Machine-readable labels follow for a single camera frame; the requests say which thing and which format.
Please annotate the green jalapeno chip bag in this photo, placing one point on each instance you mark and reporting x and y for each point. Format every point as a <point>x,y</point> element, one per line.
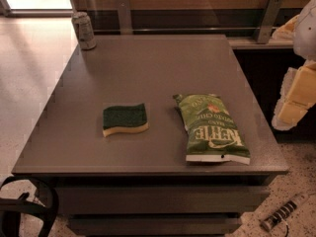
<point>213,135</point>

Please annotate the metal bracket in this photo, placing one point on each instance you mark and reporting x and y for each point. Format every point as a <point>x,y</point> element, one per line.
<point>262,33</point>
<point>124,17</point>

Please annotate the upper table drawer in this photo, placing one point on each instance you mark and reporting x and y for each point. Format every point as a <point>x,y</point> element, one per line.
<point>152,200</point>

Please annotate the white power strip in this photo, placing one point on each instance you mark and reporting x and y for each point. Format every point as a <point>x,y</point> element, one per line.
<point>284,212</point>

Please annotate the green and yellow sponge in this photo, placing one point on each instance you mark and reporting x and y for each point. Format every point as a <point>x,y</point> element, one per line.
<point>124,119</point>

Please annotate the table drawer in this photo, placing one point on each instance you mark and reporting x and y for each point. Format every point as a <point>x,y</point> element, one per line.
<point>152,200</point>
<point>161,226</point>

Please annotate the right metal bracket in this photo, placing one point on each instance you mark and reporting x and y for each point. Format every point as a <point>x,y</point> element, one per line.
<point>262,33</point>

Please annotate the lower table drawer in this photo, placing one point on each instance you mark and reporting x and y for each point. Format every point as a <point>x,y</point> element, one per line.
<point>161,226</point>

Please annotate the left metal bracket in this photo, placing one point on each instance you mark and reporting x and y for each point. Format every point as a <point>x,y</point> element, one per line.
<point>124,17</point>

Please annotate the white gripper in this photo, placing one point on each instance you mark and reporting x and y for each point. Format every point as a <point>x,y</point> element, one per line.
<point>306,34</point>

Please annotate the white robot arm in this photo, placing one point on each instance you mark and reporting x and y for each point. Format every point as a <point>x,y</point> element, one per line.
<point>301,29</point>

